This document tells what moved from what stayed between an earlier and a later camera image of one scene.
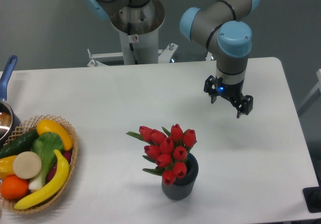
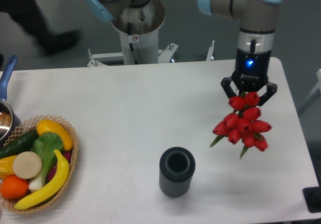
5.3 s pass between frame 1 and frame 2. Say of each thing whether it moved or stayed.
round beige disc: stayed
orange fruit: stayed
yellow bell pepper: stayed
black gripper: moved
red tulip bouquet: moved
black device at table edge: stayed
